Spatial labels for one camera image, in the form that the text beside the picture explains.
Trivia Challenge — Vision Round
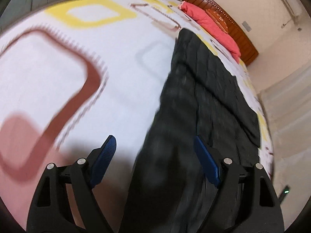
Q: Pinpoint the black quilted puffer jacket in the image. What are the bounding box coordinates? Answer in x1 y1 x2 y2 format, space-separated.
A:
120 28 260 232

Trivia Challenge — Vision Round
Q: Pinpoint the white striped side curtain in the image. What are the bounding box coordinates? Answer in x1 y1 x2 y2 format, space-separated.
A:
259 63 310 200

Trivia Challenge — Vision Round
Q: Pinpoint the white patterned bed sheet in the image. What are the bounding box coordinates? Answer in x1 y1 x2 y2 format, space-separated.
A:
1 0 273 230

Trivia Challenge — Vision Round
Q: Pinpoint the orange patterned cushion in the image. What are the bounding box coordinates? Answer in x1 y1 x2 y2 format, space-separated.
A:
206 9 229 34

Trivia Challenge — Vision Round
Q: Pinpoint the pink pillow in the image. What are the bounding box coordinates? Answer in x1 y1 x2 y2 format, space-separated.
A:
178 1 241 63

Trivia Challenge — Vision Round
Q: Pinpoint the wooden headboard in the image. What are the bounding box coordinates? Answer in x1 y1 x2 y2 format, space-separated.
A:
184 0 259 66

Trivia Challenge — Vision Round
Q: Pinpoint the wall switch panel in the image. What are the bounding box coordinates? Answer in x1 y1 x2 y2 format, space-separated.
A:
242 21 252 32

